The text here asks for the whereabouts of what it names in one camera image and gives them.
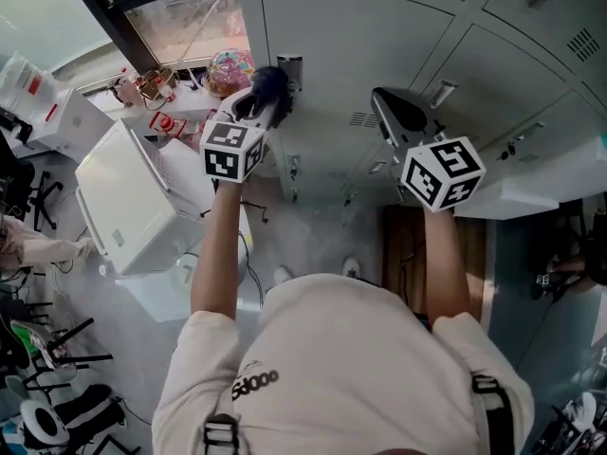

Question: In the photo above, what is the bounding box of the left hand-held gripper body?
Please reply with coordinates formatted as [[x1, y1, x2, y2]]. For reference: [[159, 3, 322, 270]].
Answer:
[[198, 85, 285, 185]]

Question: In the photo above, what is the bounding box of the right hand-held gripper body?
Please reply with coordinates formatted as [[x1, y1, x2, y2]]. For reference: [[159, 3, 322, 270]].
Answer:
[[371, 88, 487, 213]]

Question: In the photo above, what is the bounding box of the dark blue cloth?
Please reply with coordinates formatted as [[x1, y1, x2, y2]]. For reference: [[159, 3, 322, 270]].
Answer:
[[249, 65, 293, 130]]

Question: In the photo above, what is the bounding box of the grey metal locker door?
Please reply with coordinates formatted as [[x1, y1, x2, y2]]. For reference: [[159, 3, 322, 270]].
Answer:
[[259, 0, 457, 135]]

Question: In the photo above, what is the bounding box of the person's right forearm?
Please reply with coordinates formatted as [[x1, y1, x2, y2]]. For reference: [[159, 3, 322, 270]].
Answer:
[[421, 206, 473, 331]]

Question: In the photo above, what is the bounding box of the person's left forearm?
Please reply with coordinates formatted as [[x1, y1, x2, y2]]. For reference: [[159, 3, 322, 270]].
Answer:
[[190, 177, 248, 324]]

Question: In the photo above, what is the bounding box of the grey metal locker cabinet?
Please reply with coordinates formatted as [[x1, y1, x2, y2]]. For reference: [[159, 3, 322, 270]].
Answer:
[[233, 0, 607, 206]]

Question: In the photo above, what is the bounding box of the red clear plastic lantern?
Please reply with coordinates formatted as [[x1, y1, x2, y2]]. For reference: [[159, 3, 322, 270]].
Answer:
[[149, 110, 190, 140], [186, 127, 210, 152]]

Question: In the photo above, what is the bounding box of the colourful patterned bag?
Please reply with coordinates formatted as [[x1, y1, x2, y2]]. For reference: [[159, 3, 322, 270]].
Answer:
[[205, 48, 257, 99]]

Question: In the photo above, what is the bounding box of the white windowsill ledge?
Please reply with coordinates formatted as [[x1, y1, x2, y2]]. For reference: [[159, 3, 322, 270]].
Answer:
[[70, 64, 238, 135]]

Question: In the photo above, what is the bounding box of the white partition unit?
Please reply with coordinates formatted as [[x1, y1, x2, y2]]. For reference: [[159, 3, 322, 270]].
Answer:
[[452, 128, 607, 221]]

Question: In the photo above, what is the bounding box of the thin white pole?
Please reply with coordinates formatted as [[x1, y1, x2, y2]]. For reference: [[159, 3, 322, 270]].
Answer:
[[178, 0, 237, 65]]

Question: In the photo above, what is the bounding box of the large white cardboard box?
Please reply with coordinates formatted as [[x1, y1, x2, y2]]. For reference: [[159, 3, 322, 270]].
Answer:
[[74, 118, 209, 277]]

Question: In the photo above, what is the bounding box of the black-framed window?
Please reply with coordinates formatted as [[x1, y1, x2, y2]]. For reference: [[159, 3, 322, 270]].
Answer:
[[0, 0, 248, 95]]

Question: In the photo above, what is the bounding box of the pink ornament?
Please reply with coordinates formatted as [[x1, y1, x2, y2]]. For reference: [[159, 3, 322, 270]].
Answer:
[[109, 76, 139, 109]]

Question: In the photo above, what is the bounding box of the person's white right shoe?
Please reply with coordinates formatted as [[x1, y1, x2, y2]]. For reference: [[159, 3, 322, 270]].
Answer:
[[340, 254, 362, 280]]

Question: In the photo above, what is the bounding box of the white carton with red sticker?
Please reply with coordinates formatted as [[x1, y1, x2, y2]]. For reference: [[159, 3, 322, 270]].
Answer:
[[28, 87, 119, 161]]

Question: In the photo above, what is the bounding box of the low white box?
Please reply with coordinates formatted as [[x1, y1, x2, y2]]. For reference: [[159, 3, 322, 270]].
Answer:
[[113, 137, 261, 324]]

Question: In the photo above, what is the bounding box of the person's cream t-shirt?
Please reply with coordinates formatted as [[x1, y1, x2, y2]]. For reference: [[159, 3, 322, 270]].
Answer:
[[151, 272, 537, 455]]

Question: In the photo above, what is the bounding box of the black office chair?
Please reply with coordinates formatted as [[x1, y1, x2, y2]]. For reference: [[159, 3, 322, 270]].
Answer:
[[0, 133, 65, 232]]

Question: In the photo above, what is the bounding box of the translucent red-labelled plastic container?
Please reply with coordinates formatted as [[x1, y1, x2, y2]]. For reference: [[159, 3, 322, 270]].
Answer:
[[0, 48, 59, 109]]

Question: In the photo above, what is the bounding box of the green white seat stool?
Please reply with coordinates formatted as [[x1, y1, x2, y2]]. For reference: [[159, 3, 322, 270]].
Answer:
[[9, 300, 116, 397]]

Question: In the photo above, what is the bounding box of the black bag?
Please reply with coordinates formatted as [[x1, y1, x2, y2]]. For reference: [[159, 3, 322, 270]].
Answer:
[[51, 384, 129, 445]]

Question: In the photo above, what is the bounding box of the recessed metal locker handle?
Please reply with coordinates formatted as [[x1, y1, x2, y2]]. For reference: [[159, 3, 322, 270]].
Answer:
[[509, 120, 546, 144], [276, 53, 304, 95], [429, 79, 460, 109]]

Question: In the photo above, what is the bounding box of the gold wire basket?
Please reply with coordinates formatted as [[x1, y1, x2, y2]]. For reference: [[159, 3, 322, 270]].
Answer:
[[136, 66, 180, 112]]

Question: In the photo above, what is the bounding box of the black harness strap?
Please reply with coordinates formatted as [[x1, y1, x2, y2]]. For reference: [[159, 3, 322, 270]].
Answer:
[[203, 412, 241, 455], [469, 372, 517, 455]]

